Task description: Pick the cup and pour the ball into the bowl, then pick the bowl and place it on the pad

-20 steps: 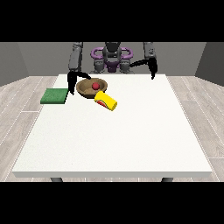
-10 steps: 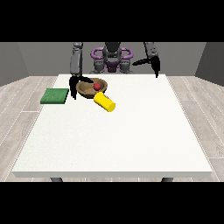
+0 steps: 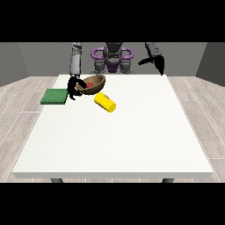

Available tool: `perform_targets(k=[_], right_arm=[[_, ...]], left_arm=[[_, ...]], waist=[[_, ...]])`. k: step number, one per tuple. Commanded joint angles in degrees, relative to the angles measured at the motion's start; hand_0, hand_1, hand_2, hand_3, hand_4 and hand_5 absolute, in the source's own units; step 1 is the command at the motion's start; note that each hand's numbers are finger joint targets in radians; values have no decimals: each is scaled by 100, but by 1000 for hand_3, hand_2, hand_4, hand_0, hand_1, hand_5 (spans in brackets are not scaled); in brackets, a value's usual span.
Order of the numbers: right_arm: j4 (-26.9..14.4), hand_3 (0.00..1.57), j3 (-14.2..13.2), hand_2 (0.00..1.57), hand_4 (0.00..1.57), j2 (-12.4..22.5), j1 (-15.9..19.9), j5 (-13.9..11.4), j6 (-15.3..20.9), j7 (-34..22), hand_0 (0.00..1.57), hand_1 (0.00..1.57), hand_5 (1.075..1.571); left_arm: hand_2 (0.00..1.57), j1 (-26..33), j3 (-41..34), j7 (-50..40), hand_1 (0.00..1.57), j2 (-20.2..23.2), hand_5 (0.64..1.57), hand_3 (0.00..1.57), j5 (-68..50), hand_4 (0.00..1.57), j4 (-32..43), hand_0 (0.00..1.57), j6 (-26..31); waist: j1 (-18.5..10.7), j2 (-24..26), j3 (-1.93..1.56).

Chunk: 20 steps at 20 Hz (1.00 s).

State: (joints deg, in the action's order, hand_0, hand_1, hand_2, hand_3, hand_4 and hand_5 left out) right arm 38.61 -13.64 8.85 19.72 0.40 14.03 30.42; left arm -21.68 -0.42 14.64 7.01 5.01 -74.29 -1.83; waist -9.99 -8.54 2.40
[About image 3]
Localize green square pad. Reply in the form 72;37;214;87
40;88;69;105

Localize brown wooden bowl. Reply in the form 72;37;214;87
76;74;106;96

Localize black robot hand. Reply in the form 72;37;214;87
67;75;88;101
137;54;165;76

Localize yellow cup with melon print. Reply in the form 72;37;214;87
93;91;117;113

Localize grey robot trunk purple rings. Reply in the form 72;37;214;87
90;42;135;75

